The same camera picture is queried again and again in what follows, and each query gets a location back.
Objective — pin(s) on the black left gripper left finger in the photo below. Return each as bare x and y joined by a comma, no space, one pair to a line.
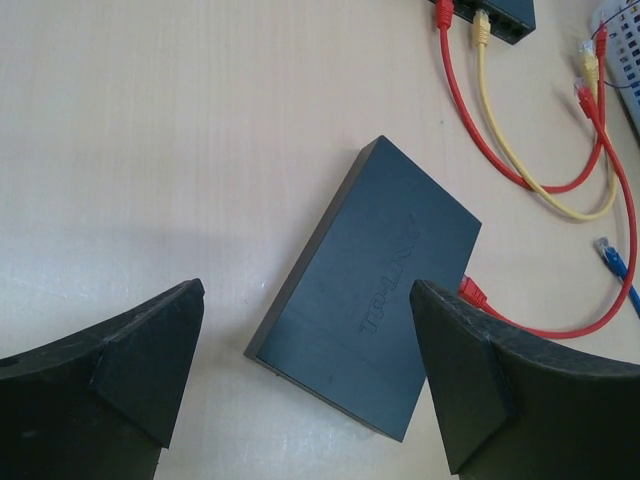
101,403

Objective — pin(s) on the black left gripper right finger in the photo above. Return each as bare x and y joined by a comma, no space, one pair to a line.
512,405

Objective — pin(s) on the long black network switch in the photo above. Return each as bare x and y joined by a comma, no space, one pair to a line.
341,326

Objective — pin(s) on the small black network switch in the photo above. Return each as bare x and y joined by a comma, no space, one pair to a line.
508,20

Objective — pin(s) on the white plastic wire bin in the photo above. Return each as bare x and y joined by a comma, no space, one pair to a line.
621,20

